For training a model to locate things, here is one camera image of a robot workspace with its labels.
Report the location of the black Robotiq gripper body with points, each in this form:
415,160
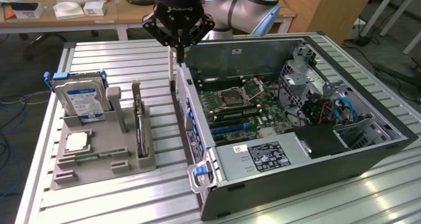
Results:
178,9

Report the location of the green Nvidia graphics card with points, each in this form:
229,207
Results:
139,125

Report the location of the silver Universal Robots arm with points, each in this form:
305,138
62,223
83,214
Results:
229,9

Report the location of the black RAM slot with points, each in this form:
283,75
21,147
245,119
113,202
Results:
219,82
221,85
221,88
219,79

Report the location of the white labelled box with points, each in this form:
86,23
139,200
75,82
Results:
93,9

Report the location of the metal socket cover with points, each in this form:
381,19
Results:
258,80

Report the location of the CPU socket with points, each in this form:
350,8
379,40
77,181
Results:
231,97

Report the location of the white square container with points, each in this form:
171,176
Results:
66,10

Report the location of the black RAM stick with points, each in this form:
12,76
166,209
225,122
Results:
234,114

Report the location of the blue disk caddy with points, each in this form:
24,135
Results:
60,75

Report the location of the hard disk blue label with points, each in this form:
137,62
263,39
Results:
81,100

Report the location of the wooden desk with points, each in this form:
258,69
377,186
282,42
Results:
42,23

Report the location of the perforated metal disk bay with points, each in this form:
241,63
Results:
298,85

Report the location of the green motherboard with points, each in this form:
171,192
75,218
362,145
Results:
262,110

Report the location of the black expansion slot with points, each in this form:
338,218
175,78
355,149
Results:
227,123

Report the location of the wooden cabinet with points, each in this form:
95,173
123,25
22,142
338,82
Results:
329,11

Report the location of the blue expansion slot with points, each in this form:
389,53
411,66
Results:
227,129

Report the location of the white box black lid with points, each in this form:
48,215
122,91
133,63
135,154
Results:
28,11

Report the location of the grey parts rack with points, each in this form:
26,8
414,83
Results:
107,140

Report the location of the silver chipset heatsink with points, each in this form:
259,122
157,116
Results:
269,133

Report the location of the black foot pedal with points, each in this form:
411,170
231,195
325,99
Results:
362,41

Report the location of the silver CPU chip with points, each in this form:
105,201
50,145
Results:
77,141

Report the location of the grey power supply unit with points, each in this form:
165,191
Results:
229,160

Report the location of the green RAM stick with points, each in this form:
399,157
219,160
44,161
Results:
94,156

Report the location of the blue case release latch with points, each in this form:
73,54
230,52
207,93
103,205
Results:
198,171

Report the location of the black plastic cover box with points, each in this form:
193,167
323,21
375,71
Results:
318,142

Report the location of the black floor stand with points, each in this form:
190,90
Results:
401,73

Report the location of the grey slanted disk bay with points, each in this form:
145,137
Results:
361,135

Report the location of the black open PC case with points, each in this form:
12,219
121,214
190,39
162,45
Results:
295,184

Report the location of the white table frame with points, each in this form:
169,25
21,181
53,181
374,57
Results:
395,11

